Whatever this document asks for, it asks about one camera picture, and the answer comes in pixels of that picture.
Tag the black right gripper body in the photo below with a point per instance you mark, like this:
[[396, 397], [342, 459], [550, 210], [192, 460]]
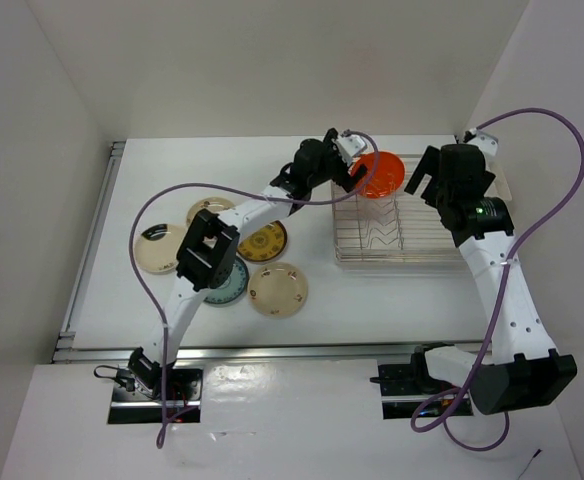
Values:
[[442, 196]]

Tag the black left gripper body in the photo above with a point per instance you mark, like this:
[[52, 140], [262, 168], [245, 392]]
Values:
[[335, 165]]

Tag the orange plastic plate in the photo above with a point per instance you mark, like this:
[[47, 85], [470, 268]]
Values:
[[387, 179]]

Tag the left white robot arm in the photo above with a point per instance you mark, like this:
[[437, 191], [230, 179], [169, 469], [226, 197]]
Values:
[[205, 257]]

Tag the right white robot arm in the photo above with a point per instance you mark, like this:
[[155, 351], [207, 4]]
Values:
[[525, 369]]

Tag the yellow plate with dark rim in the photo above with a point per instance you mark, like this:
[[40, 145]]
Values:
[[265, 245]]

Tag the beige plate with flower motifs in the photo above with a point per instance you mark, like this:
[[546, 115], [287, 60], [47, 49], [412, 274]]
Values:
[[278, 289]]

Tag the blue floral plate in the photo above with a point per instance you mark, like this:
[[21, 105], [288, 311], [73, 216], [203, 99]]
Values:
[[232, 288]]

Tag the beige plate with green brushstroke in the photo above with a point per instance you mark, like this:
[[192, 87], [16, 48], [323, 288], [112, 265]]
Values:
[[155, 249]]

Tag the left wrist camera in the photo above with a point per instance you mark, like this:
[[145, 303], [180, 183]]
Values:
[[350, 146]]

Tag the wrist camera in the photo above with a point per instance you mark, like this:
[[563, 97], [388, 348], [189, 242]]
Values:
[[486, 143], [350, 146]]

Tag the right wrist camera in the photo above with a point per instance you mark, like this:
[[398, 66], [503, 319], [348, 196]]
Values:
[[486, 143]]

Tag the wire dish rack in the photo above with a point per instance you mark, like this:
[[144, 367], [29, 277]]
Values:
[[399, 230]]

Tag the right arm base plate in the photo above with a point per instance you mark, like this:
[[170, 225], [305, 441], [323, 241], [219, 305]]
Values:
[[403, 386]]

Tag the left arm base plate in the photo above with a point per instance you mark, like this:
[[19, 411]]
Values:
[[131, 403]]

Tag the aluminium frame rail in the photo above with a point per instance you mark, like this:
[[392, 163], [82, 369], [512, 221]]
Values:
[[67, 353]]

